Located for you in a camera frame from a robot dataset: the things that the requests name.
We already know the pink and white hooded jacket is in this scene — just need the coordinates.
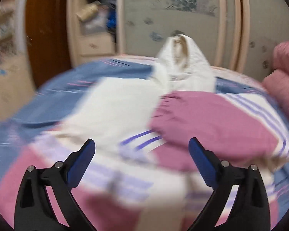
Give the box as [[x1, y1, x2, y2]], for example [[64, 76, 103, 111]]
[[0, 34, 289, 231]]

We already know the bookshelf cabinet with drawers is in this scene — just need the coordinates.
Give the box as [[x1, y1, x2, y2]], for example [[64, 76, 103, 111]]
[[0, 0, 35, 123]]

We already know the rolled pink quilt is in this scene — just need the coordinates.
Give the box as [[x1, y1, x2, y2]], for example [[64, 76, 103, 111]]
[[263, 41, 289, 118]]

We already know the wardrobe with glass sliding doors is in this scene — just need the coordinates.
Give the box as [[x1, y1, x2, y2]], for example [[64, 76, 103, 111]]
[[67, 0, 289, 81]]

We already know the translucent storage box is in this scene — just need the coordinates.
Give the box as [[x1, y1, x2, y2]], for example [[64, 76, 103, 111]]
[[80, 7, 109, 35]]

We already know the brown wooden door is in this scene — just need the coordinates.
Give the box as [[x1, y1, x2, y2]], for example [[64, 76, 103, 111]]
[[25, 0, 72, 88]]

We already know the blue garment in wardrobe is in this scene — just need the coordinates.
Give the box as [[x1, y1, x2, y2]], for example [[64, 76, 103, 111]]
[[106, 8, 116, 30]]

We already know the beige bag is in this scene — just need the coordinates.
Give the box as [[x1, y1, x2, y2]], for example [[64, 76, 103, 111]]
[[76, 3, 98, 22]]

